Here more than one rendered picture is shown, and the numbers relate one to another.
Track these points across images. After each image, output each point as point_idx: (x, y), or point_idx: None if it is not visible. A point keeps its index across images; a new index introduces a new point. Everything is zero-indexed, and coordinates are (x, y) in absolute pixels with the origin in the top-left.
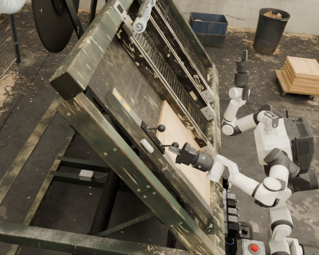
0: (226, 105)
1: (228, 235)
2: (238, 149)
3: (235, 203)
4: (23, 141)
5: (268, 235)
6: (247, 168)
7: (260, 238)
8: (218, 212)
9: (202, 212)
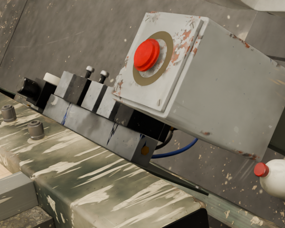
0: (20, 34)
1: (156, 134)
2: (92, 31)
3: (81, 77)
4: None
5: (242, 6)
6: (130, 24)
7: (261, 34)
8: (45, 149)
9: None
